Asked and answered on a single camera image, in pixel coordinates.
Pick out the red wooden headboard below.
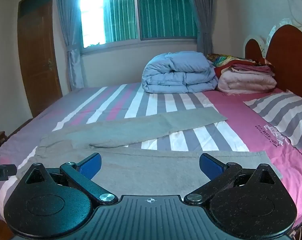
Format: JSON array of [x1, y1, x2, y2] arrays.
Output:
[[244, 24, 302, 102]]

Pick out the grey curtain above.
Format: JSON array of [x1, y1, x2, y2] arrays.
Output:
[[56, 0, 85, 89], [190, 0, 216, 55]]

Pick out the folded pale pink quilt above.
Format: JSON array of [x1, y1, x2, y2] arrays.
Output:
[[217, 69, 278, 93]]

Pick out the grey pants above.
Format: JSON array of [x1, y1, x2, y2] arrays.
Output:
[[16, 106, 283, 198]]

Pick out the folded red blanket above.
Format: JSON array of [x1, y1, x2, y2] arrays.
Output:
[[214, 59, 276, 78]]

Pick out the bed with striped sheet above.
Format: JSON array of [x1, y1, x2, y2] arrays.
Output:
[[0, 82, 302, 233]]

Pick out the colourful patterned blanket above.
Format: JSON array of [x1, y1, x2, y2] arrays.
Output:
[[206, 53, 244, 68]]

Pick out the striped pillow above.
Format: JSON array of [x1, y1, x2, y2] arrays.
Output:
[[243, 89, 302, 164]]

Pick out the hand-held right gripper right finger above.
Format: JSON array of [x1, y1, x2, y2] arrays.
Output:
[[184, 153, 279, 204]]

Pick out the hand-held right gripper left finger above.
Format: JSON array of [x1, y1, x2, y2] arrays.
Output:
[[24, 152, 118, 204]]

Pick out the window with green glass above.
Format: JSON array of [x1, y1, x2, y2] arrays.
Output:
[[79, 0, 199, 54]]

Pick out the folded light blue duvet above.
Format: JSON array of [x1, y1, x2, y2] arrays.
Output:
[[141, 51, 219, 94]]

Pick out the brown wooden door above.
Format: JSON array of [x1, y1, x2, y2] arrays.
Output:
[[17, 0, 64, 118]]

